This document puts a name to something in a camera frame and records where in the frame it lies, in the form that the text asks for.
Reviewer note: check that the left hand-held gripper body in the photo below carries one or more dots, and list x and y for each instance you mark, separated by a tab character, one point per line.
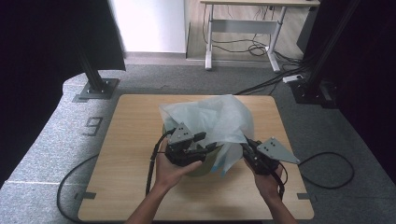
182	149

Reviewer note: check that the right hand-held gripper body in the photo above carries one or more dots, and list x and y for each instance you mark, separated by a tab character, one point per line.
267	155

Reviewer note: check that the white and blue plastic bag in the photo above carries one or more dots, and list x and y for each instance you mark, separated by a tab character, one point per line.
218	118

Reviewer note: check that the person's left hand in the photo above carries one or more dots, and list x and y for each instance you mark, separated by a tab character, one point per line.
168	174

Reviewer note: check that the person's right hand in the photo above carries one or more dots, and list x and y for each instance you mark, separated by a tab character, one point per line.
267	185

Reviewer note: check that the white power strip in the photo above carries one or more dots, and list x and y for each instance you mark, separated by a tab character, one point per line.
292	78

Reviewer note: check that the black metal stand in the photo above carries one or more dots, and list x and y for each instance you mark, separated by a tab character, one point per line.
93	77
314	84

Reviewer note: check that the black curtain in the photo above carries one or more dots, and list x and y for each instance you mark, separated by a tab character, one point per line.
37	62
370	77

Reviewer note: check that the white frame desk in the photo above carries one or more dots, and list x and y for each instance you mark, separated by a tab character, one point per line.
246	26

